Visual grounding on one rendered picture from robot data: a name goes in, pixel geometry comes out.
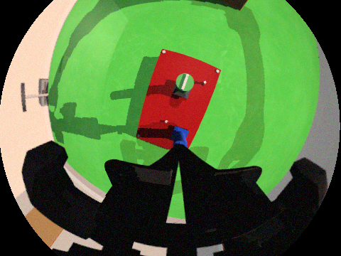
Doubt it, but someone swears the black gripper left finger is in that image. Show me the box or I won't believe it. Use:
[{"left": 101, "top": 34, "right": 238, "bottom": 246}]
[{"left": 104, "top": 143, "right": 181, "bottom": 223}]

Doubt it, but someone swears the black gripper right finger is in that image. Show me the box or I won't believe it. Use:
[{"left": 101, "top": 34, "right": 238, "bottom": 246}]
[{"left": 178, "top": 144, "right": 262, "bottom": 224}]

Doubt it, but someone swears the red circuit board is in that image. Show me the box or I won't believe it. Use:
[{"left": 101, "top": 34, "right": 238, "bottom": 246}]
[{"left": 136, "top": 49, "right": 221, "bottom": 150}]

